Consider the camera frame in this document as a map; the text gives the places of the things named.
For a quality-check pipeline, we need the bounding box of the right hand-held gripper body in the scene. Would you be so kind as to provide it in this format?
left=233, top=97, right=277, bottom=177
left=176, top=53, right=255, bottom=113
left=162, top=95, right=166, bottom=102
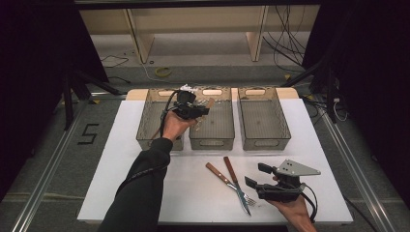
left=255, top=159, right=322, bottom=204

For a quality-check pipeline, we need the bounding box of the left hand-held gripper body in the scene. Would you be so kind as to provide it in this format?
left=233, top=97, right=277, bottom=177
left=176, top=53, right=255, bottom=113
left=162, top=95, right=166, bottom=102
left=173, top=84, right=200, bottom=121

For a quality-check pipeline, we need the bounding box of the clear spoon with wooden handle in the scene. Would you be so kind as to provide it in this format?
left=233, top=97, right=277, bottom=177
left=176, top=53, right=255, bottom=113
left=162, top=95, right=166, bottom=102
left=191, top=97, right=217, bottom=132

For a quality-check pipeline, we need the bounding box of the grey translucent plastic bin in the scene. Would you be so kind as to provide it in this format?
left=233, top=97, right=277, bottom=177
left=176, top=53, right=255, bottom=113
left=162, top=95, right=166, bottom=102
left=237, top=86, right=292, bottom=152
left=188, top=86, right=236, bottom=152
left=135, top=87, right=187, bottom=152

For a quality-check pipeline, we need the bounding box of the knife with wooden handle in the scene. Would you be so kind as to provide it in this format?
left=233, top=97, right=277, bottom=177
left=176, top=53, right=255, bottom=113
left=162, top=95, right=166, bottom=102
left=222, top=156, right=252, bottom=217

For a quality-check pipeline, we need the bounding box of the fork with wooden handle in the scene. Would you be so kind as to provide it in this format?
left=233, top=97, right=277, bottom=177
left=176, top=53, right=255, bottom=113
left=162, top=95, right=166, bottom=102
left=205, top=161, right=258, bottom=208

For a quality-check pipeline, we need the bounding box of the person's right hand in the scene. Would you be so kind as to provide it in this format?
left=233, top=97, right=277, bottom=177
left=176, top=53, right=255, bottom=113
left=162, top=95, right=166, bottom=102
left=266, top=193, right=319, bottom=232

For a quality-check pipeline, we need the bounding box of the person's left hand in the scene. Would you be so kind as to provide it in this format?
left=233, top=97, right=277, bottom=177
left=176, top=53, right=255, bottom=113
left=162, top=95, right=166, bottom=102
left=161, top=110, right=199, bottom=143

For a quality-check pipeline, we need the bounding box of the yellow tape roll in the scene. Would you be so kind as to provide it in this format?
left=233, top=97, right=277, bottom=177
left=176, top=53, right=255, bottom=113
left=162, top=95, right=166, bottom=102
left=154, top=66, right=173, bottom=78

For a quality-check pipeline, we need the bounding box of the white table cover sheet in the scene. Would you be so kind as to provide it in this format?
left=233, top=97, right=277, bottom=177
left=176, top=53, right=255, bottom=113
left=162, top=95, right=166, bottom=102
left=76, top=98, right=355, bottom=225

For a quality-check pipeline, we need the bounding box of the beige wooden table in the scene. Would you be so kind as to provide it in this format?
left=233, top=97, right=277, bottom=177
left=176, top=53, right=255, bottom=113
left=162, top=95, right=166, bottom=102
left=78, top=4, right=321, bottom=64

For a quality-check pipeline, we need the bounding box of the black tripod stand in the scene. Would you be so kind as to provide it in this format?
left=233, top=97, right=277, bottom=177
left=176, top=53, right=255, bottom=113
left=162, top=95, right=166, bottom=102
left=62, top=67, right=129, bottom=131
left=282, top=59, right=339, bottom=124

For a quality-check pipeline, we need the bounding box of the black curtain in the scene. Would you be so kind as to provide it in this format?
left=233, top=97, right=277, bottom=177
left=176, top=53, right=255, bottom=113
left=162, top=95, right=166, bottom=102
left=0, top=0, right=109, bottom=201
left=303, top=0, right=410, bottom=207

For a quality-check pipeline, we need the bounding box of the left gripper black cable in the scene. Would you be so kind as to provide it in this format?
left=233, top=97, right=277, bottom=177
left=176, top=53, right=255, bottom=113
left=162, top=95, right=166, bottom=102
left=159, top=90, right=180, bottom=138

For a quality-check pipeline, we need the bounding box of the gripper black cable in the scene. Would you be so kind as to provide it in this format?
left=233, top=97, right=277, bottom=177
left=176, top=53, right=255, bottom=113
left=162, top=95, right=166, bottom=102
left=159, top=90, right=180, bottom=138
left=299, top=183, right=319, bottom=224

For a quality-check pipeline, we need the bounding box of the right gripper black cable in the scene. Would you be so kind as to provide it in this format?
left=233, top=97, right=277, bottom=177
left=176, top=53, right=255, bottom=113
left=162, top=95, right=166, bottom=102
left=299, top=183, right=319, bottom=224

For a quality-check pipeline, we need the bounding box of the white floor cable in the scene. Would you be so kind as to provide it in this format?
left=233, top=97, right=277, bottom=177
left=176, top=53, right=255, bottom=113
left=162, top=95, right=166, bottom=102
left=138, top=60, right=162, bottom=83

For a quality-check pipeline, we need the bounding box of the short black floor cable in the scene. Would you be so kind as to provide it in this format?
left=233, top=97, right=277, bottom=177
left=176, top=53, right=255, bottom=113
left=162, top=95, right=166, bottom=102
left=107, top=75, right=132, bottom=85

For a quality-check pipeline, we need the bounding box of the thin black floor cable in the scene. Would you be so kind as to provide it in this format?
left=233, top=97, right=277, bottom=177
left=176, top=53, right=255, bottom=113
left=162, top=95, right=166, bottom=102
left=341, top=192, right=378, bottom=232

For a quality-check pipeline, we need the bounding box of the aluminium frame rail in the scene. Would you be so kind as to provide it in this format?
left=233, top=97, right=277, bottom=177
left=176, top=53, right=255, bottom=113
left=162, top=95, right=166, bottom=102
left=317, top=96, right=396, bottom=232
left=11, top=98, right=90, bottom=232
left=89, top=91, right=129, bottom=99

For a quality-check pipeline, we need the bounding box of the thin black cable loop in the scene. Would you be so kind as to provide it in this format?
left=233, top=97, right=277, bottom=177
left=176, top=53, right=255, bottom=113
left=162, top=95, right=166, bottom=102
left=100, top=54, right=130, bottom=70

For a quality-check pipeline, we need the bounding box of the black cable bundle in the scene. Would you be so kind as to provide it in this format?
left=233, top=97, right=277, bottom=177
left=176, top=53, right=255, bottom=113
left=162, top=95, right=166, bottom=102
left=261, top=4, right=308, bottom=73

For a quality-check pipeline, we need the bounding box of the white plug with cable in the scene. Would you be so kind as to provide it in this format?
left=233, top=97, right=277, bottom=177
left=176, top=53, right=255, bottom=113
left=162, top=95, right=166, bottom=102
left=333, top=97, right=350, bottom=123

